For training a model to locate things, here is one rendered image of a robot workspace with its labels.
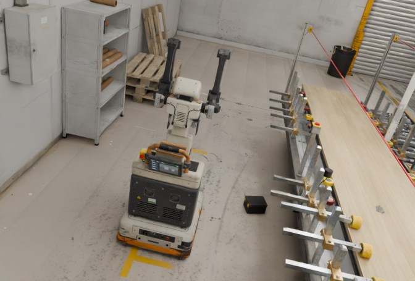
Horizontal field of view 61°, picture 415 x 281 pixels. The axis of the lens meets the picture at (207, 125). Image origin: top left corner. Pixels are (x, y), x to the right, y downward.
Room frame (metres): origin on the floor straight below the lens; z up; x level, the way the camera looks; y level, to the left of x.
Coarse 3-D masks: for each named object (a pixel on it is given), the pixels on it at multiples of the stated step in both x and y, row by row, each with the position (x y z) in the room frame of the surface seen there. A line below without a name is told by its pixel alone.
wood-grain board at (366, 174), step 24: (312, 96) 4.30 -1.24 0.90; (336, 96) 4.48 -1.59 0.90; (312, 120) 3.57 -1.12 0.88; (336, 120) 3.65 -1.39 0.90; (360, 120) 3.79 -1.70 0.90; (336, 144) 3.05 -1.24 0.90; (360, 144) 3.16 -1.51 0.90; (384, 144) 3.27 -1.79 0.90; (336, 168) 2.59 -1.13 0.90; (360, 168) 2.67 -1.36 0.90; (384, 168) 2.76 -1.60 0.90; (336, 192) 2.24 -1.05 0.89; (360, 192) 2.30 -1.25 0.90; (384, 192) 2.36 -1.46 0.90; (408, 192) 2.43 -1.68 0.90; (360, 216) 1.99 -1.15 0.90; (384, 216) 2.05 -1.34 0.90; (408, 216) 2.10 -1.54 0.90; (360, 240) 1.75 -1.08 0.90; (384, 240) 1.79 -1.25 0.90; (408, 240) 1.84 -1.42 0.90; (360, 264) 1.54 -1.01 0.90; (384, 264) 1.58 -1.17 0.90; (408, 264) 1.62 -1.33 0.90
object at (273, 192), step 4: (272, 192) 2.13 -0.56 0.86; (276, 192) 2.14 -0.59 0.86; (280, 192) 2.15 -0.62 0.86; (280, 196) 2.13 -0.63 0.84; (284, 196) 2.13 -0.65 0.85; (288, 196) 2.12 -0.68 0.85; (292, 196) 2.12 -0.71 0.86; (296, 196) 2.13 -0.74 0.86; (300, 196) 2.14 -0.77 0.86; (296, 200) 2.12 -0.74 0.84; (300, 200) 2.12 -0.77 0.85; (304, 200) 2.12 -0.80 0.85; (308, 200) 2.12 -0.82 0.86; (316, 200) 2.14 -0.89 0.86; (328, 208) 2.11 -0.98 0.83
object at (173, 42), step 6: (168, 42) 2.85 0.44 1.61; (174, 42) 2.87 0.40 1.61; (168, 48) 2.84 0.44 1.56; (174, 48) 2.84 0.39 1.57; (168, 54) 2.83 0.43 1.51; (168, 60) 2.82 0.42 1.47; (168, 66) 2.81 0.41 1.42; (168, 72) 2.80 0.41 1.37; (162, 78) 2.79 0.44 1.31; (168, 78) 2.79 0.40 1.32; (168, 84) 2.79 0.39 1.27; (168, 90) 2.77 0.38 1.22
